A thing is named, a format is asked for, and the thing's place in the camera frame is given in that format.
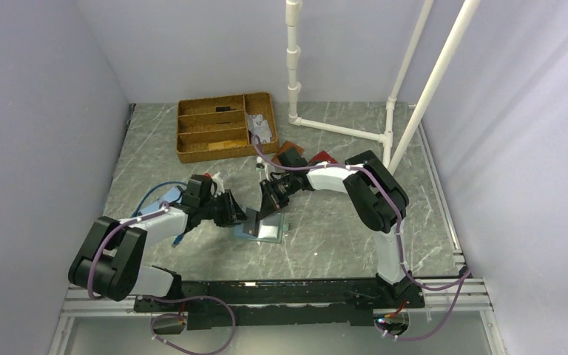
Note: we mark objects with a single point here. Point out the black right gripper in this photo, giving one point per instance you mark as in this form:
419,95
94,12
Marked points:
271,200

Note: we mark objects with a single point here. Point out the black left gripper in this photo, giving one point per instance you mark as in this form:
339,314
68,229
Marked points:
233,213

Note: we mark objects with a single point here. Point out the green card holder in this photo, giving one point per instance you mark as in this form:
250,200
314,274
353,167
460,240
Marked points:
268,230

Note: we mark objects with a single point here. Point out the orange credit card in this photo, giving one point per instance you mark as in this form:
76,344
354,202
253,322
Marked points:
234,144

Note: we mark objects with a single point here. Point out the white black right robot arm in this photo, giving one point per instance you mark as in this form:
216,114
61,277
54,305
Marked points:
377,198

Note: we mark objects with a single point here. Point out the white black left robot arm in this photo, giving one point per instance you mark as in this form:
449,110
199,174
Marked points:
109,263

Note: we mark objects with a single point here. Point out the brown leather card holder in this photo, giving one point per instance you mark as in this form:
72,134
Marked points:
287,154

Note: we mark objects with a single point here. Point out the light blue card holder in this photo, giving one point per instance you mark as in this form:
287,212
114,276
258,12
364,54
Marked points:
172,196

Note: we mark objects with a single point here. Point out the red leather card holder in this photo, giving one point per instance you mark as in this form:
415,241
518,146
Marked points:
322,156

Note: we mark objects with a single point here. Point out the woven wicker tray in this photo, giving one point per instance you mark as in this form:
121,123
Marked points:
203,125

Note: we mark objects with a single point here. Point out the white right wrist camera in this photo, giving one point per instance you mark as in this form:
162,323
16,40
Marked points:
262,167

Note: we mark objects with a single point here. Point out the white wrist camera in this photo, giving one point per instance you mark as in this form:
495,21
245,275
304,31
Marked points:
262,167
218,182

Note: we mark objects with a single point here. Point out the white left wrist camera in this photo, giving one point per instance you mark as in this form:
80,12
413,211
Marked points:
218,182

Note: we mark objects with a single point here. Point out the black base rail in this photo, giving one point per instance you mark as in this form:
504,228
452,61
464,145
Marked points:
208,304

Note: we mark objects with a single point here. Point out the white pvc pipe frame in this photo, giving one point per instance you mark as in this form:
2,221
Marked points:
408,20

